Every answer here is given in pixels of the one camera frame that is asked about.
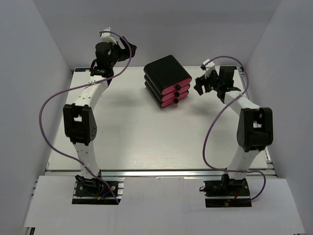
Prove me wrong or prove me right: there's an aluminium right side rail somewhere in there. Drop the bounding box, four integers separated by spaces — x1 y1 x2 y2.
238 67 271 163

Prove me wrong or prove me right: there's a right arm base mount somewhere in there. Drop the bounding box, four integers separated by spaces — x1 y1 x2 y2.
199 179 252 208

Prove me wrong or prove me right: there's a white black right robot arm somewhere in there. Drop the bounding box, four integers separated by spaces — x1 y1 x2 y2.
194 64 273 195

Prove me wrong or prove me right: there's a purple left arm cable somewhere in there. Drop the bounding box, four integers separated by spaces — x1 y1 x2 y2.
39 31 134 205

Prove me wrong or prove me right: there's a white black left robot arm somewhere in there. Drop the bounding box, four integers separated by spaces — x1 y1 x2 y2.
63 36 137 178

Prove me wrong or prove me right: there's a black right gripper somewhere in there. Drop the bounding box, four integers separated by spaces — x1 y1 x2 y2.
194 69 222 95

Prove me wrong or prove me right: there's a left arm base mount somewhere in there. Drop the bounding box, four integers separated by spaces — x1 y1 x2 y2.
72 175 123 205

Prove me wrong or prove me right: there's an aluminium rail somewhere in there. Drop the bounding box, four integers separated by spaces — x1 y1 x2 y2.
45 169 277 178
238 67 271 163

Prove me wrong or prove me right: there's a black drawer cabinet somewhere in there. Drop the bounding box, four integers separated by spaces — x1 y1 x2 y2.
143 55 192 106

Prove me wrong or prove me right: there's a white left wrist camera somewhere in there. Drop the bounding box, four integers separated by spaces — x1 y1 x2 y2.
99 27 117 45

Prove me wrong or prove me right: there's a blue label sticker left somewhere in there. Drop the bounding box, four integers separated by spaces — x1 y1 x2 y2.
74 68 90 72

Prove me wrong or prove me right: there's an aluminium front rail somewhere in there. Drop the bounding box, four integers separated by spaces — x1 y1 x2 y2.
45 169 277 178

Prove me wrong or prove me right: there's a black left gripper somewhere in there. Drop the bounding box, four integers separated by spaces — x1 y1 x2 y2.
108 37 137 69

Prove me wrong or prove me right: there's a pink bottom drawer black knob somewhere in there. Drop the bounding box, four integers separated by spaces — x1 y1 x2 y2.
159 91 189 108

